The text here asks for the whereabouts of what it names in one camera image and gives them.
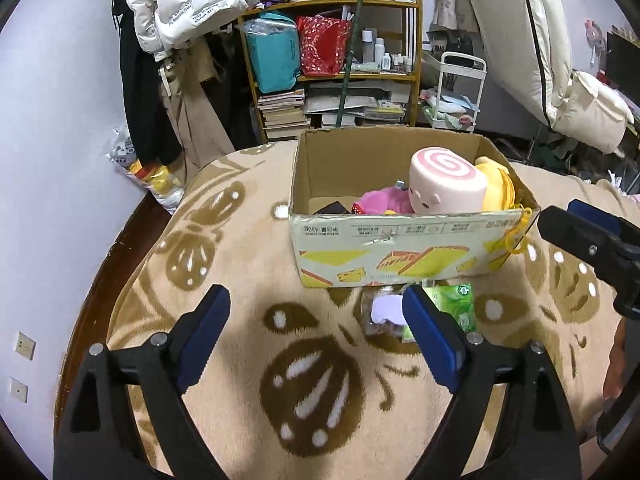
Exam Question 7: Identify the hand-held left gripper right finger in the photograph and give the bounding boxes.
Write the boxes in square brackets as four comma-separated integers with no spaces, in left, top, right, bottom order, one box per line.
[401,284,583,480]

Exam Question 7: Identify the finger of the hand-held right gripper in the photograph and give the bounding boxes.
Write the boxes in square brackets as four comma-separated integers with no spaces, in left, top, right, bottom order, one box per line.
[567,199,640,248]
[537,205,636,281]

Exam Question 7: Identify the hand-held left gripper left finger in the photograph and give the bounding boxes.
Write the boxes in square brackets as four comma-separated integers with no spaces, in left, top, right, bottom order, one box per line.
[52,284,232,480]

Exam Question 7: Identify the green tissue pack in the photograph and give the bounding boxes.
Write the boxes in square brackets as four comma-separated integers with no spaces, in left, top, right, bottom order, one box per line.
[402,282,476,343]

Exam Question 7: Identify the clear packet with white item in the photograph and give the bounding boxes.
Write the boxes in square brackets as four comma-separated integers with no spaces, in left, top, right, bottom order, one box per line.
[362,287,408,338]

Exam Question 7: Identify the yellow plush toy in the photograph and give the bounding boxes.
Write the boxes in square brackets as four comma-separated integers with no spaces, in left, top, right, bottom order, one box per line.
[474,156,533,256]

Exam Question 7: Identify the printed cardboard box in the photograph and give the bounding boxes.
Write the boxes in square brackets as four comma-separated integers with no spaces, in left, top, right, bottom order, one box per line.
[288,127,542,289]

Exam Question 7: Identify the pink swirl roll plush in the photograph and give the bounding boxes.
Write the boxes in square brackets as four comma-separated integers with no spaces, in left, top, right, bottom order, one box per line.
[407,147,488,213]

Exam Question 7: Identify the pink bear plush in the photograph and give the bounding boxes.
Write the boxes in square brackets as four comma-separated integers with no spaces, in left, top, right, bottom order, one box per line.
[357,186,416,216]

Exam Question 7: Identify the person's right hand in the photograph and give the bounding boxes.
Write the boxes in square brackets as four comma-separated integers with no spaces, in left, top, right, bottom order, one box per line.
[602,317,632,401]

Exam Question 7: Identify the beige patterned blanket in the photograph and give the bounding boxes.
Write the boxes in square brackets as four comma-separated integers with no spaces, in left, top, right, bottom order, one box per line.
[105,142,640,480]

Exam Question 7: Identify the black monitor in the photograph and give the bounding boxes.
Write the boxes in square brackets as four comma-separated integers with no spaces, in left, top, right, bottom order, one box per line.
[605,30,640,96]

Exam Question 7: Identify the plastic bag of toys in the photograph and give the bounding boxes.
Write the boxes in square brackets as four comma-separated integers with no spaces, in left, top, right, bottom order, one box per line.
[102,127,186,211]

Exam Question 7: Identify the pink desk fan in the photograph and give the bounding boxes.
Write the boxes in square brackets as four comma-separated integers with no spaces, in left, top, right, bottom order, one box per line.
[585,20,608,68]

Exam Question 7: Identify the cream recliner chair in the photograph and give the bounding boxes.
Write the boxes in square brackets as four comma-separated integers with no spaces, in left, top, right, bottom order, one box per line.
[452,0,636,156]

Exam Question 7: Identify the white utility cart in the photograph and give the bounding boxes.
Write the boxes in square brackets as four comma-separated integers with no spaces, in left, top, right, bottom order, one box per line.
[417,51,488,133]

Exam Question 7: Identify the beige hanging trousers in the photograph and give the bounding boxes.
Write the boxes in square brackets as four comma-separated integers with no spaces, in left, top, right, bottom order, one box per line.
[157,37,236,186]

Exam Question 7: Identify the black printed bag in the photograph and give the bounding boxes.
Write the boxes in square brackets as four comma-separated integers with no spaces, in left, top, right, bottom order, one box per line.
[425,29,476,58]

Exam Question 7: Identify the stack of books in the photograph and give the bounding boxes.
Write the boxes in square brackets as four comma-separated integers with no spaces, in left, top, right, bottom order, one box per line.
[256,87,311,142]

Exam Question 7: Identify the black hanging coat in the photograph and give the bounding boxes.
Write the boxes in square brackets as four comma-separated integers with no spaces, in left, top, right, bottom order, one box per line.
[111,0,183,166]

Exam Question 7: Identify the stack of papers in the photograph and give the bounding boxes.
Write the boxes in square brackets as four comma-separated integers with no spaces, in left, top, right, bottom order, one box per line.
[304,80,412,128]

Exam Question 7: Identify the wooden bookshelf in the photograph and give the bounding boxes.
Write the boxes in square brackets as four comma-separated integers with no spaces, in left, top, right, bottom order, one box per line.
[235,0,423,143]

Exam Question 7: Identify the row of small bottles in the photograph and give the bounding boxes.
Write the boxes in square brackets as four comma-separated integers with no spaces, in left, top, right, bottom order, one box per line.
[350,27,415,75]

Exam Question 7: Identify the green pole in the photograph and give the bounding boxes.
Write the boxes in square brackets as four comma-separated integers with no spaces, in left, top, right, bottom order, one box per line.
[334,0,376,130]

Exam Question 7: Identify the teal bag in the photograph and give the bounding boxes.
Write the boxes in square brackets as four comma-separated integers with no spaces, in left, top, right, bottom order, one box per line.
[244,11,302,95]

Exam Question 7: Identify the red patterned bag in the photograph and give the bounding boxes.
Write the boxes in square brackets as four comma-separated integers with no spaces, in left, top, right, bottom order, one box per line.
[295,15,355,77]

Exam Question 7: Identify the white puffer jacket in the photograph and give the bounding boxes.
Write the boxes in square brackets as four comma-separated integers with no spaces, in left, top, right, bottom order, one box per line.
[126,0,248,63]

